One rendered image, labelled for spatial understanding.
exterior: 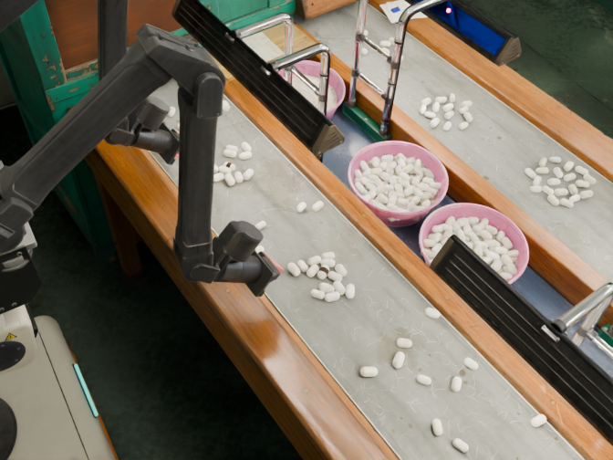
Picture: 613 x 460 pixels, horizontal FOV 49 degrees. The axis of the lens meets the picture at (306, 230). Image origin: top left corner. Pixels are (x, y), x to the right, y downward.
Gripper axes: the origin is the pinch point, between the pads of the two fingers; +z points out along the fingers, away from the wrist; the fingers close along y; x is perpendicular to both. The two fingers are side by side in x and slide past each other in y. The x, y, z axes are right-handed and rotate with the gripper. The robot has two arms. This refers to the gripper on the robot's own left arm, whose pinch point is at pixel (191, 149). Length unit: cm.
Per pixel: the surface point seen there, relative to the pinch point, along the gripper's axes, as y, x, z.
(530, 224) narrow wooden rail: -67, -35, 47
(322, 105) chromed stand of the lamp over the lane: -16.6, -28.9, 14.0
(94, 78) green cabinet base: 39.3, 4.9, -6.8
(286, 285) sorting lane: -45.2, 6.1, 3.8
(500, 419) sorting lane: -98, -5, 16
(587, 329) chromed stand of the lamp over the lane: -98, -32, 11
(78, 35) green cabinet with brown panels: 40.8, -4.9, -16.3
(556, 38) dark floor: 43, -95, 233
